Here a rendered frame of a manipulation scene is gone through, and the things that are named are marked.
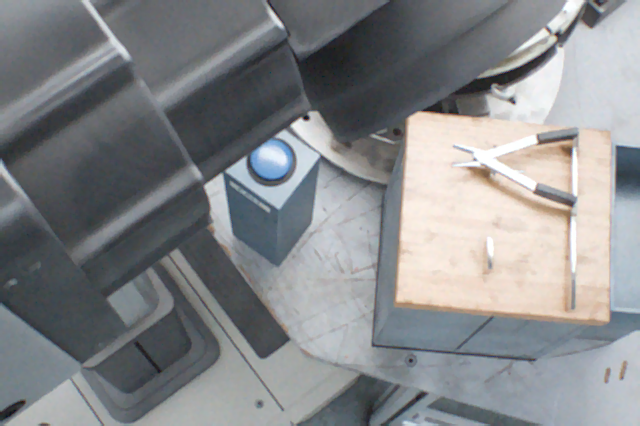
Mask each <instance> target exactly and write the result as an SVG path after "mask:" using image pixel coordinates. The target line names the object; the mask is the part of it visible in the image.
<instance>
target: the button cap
mask: <svg viewBox="0 0 640 426"><path fill-rule="evenodd" d="M251 162H252V167H253V169H254V171H255V172H256V174H257V176H259V177H260V178H262V179H265V180H270V181H273V180H278V179H280V178H282V177H284V176H285V175H286V174H287V173H288V172H289V170H290V168H291V165H292V155H291V152H290V150H289V148H288V147H287V146H286V145H285V144H283V143H282V142H280V141H277V140H269V141H268V142H266V143H265V144H263V145H262V146H260V147H259V148H258V149H257V150H256V151H254V152H253V153H252V157H251Z"/></svg>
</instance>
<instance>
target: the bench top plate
mask: <svg viewBox="0 0 640 426"><path fill-rule="evenodd" d="M606 26H607V28H608V34H609V39H608V40H607V29H606ZM564 47H565V58H564V70H563V76H562V80H561V84H560V88H559V91H558V94H557V97H556V100H555V102H554V104H553V107H552V109H551V111H550V113H549V114H548V118H547V120H546V121H545V123H543V124H551V125H562V126H572V127H574V126H578V127H582V128H592V129H602V130H610V131H611V132H612V136H611V142H612V141H618V142H628V143H638V144H640V0H627V1H625V2H624V3H623V4H622V5H621V6H620V7H618V8H617V9H615V10H614V11H612V12H611V13H610V14H609V15H608V16H607V17H605V18H604V20H603V21H602V22H600V23H599V24H598V25H597V26H596V27H595V28H593V29H590V28H589V27H588V26H587V25H586V24H585V23H584V22H583V21H582V20H581V19H580V21H579V23H578V24H577V26H576V28H575V30H574V31H573V35H572V36H571V38H570V39H569V40H568V41H567V42H566V44H565V45H564ZM386 188H387V185H382V184H378V183H374V182H371V181H368V180H365V179H363V178H360V177H357V176H355V175H352V174H350V173H348V172H346V171H344V170H342V169H340V168H338V167H336V166H334V165H333V164H331V163H328V162H326V161H325V160H323V159H322V158H321V157H320V162H319V169H318V177H317V185H316V192H315V200H314V216H313V223H312V224H311V225H310V226H309V228H308V229H307V230H306V232H305V233H304V234H303V236H302V237H301V238H300V240H299V241H298V242H297V244H296V245H295V246H294V248H293V249H292V250H291V252H290V253H289V254H288V256H287V257H286V258H285V260H284V261H283V262H282V264H281V265H280V266H279V267H278V268H277V267H276V266H275V265H273V264H272V263H270V262H269V261H268V260H266V259H265V258H263V257H262V256H261V255H259V254H258V252H256V251H255V250H253V249H252V248H251V247H249V246H248V245H246V244H245V243H244V242H242V241H241V240H239V239H238V238H237V237H235V236H234V235H232V230H231V223H230V218H229V211H228V205H227V198H226V192H225V185H224V179H223V172H222V173H221V174H220V175H218V176H217V177H215V178H214V179H212V180H211V181H210V182H208V183H207V184H206V185H205V190H206V193H207V195H208V198H209V201H210V206H211V211H210V216H211V218H212V220H213V221H214V223H212V224H210V225H209V226H208V227H206V228H207V229H208V230H209V232H210V233H211V234H212V236H213V237H214V238H215V240H216V241H217V242H218V244H219V245H220V246H221V247H222V249H223V250H224V251H225V253H226V254H227V255H228V257H229V258H230V259H231V261H232V262H233V263H234V265H235V266H236V267H237V269H238V270H239V271H240V273H241V274H242V275H243V277H244V278H245V279H246V281H248V282H249V284H250V285H251V286H252V288H253V289H254V290H255V292H256V293H257V294H258V296H259V298H260V300H261V301H262V302H263V304H264V305H265V306H266V308H267V309H268V310H269V312H270V313H271V314H272V316H273V317H274V318H275V320H276V321H277V322H278V324H279V325H280V326H281V328H282V329H283V330H284V332H285V333H286V334H287V335H288V336H289V337H290V339H291V340H292V341H293V343H294V344H295V345H296V347H297V348H298V349H299V351H300V352H301V353H302V355H303V356H304V357H306V358H310V359H313V360H316V361H319V362H322V363H326V364H329V365H333V366H336V367H340V368H343V369H347V370H350V371H354V372H357V373H361V374H364V375H367V376H370V377H373V378H377V379H380V380H384V381H385V380H387V381H391V382H394V383H398V384H401V385H405V386H408V387H412V388H414V389H417V390H421V391H424V392H428V393H431V394H435V395H438V396H442V397H445V398H449V399H452V400H456V401H458V402H462V403H465V404H468V405H472V406H475V407H479V408H482V409H486V410H493V411H496V412H499V413H502V414H506V415H509V416H513V417H516V418H519V419H523V420H526V421H530V422H533V423H536V424H539V425H543V426H640V331H635V332H633V333H631V334H629V335H627V336H625V337H623V338H621V339H619V340H617V341H615V342H611V341H600V340H590V339H580V338H571V339H570V340H568V341H566V342H565V343H563V344H561V345H559V346H558V347H556V348H554V349H552V350H551V351H549V352H547V353H546V354H544V355H543V356H541V357H540V358H538V359H537V361H535V362H530V361H519V360H509V359H499V358H488V357H478V356H467V355H457V354H447V353H436V352H425V351H416V350H405V349H394V348H384V347H373V346H371V339H372V326H373V313H374V299H375V286H376V273H377V260H378V246H379V233H380V220H381V206H382V197H383V195H384V194H385V191H386Z"/></svg>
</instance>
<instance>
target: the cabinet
mask: <svg viewBox="0 0 640 426"><path fill-rule="evenodd" d="M404 143H405V137H404V140H403V143H402V146H401V149H400V152H399V154H398V157H397V160H396V163H395V165H394V168H393V171H392V174H391V177H390V179H389V182H388V185H387V188H386V191H385V194H384V195H383V197H382V206H381V220H380V233H379V246H378V260H377V273H376V286H375V299H374V313H373V326H372V339H371V346H373V347H384V348H394V349H405V350H416V351H425V352H436V353H447V354H457V355H467V356H478V357H488V358H499V359H509V360H519V361H530V362H535V361H537V359H538V358H540V357H541V356H543V355H544V354H546V353H547V352H549V351H551V350H552V349H554V348H556V347H558V346H559V345H561V344H563V343H565V342H566V341H568V340H570V339H571V338H573V337H575V336H577V335H578V334H580V333H581V332H582V331H584V330H586V329H588V328H589V327H591V326H593V325H585V324H575V323H565V322H554V321H545V320H534V319H528V320H523V319H513V318H503V317H493V316H482V315H471V314H462V313H451V312H441V311H430V310H420V309H410V308H399V307H394V306H393V300H394V285H395V272H396V257H397V243H398V228H399V215H400V200H401V185H402V171H403V157H404Z"/></svg>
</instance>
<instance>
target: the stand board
mask: <svg viewBox="0 0 640 426"><path fill-rule="evenodd" d="M565 128H572V126H562V125H551V124H542V123H532V122H521V121H511V120H501V119H491V118H481V117H470V116H461V115H451V114H440V113H430V112H421V111H419V112H417V113H416V114H414V115H412V116H410V117H408V118H407V119H406V128H405V143H404V157H403V171H402V185H401V200H400V215H399V228H398V243H397V257H396V272H395V285H394V300H393V306H394V307H399V308H410V309H420V310H430V311H441V312H451V313H462V314H471V315H482V316H493V317H503V318H513V319H523V320H528V319H534V320H545V321H554V322H565V323H575V324H585V325H596V326H602V325H604V324H606V323H608V322H609V321H610V237H611V136H612V132H611V131H610V130H602V129H592V128H582V127H579V152H578V203H577V216H576V217H577V255H576V306H575V311H573V312H572V313H566V297H567V252H568V221H569V219H568V207H567V206H564V205H562V204H561V205H560V204H558V203H555V202H553V201H550V200H547V199H545V198H542V197H539V196H536V195H533V194H532V192H531V191H529V190H527V189H526V188H524V187H522V186H520V185H518V184H516V183H515V182H514V181H512V180H510V179H508V178H506V177H505V176H503V175H501V174H499V173H497V172H496V176H495V178H494V179H493V181H492V182H491V181H487V173H488V168H486V167H485V166H479V167H452V166H451V164H452V163H458V162H465V161H471V160H472V156H473V155H471V154H469V153H466V152H463V151H460V150H457V149H455V148H452V147H453V144H458V145H463V146H467V147H471V148H475V149H480V152H481V151H484V152H486V151H489V150H490V149H491V147H492V146H497V148H498V147H501V146H504V145H507V144H510V143H512V142H515V141H518V140H521V139H524V138H527V137H530V136H533V135H536V134H537V133H540V132H547V131H552V130H558V129H565ZM569 161H570V140H569V141H563V142H556V143H551V144H545V145H538V146H536V145H534V146H531V147H528V148H525V149H522V150H519V151H516V152H513V153H511V154H508V155H505V156H502V157H499V158H497V162H499V163H501V164H503V165H505V166H506V167H508V168H510V169H514V170H525V173H520V174H522V175H524V176H526V177H527V178H529V179H531V180H533V181H535V182H537V183H538V182H541V183H544V184H546V185H549V186H552V187H554V188H557V189H559V190H562V191H565V192H568V193H569ZM488 237H490V238H493V262H492V270H491V271H490V272H489V274H483V261H484V242H485V241H486V240H487V239H488Z"/></svg>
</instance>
